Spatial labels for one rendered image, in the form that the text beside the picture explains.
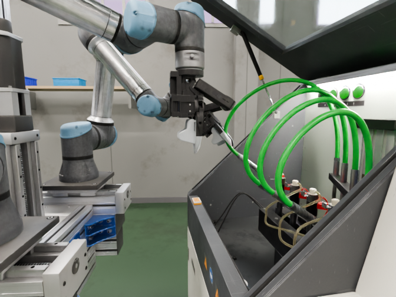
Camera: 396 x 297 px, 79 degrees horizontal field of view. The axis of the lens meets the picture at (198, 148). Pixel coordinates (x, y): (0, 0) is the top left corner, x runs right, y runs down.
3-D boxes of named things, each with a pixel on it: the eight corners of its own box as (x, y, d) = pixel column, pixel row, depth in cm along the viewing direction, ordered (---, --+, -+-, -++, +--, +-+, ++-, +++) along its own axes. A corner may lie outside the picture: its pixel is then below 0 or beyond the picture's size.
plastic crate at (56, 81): (86, 88, 306) (86, 79, 304) (79, 86, 285) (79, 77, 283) (61, 88, 304) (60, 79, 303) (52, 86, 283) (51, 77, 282)
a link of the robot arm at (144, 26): (118, 45, 59) (160, 51, 65) (135, 32, 49) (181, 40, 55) (116, 9, 57) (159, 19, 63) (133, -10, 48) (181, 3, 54)
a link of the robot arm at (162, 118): (143, 109, 96) (161, 89, 93) (155, 109, 106) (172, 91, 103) (156, 124, 95) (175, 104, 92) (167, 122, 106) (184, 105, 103)
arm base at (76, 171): (51, 182, 94) (49, 158, 93) (69, 173, 109) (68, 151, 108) (91, 182, 95) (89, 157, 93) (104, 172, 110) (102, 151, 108)
